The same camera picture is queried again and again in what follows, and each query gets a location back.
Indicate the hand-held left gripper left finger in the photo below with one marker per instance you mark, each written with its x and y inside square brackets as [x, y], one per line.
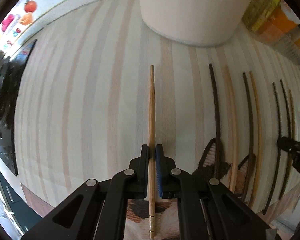
[147, 165]

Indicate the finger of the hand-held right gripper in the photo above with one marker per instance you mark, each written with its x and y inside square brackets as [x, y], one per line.
[290, 143]

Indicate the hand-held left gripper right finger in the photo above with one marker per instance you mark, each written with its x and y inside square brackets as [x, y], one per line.
[159, 170]

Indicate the dark wooden chopstick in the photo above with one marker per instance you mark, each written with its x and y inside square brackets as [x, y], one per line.
[278, 110]
[216, 105]
[287, 110]
[251, 120]

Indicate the cream ribbed utensil holder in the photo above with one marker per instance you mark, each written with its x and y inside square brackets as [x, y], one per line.
[190, 10]

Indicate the striped mat with cat print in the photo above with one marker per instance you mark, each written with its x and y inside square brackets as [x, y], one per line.
[90, 105]

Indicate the orange bottle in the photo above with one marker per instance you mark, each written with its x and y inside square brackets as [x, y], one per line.
[280, 27]

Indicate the dark teal cabinet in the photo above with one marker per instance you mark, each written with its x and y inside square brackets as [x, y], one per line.
[7, 195]

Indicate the black glass gas stove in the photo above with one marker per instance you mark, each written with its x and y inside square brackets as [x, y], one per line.
[12, 92]

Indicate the colourful wall stickers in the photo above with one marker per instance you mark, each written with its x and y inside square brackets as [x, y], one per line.
[27, 12]

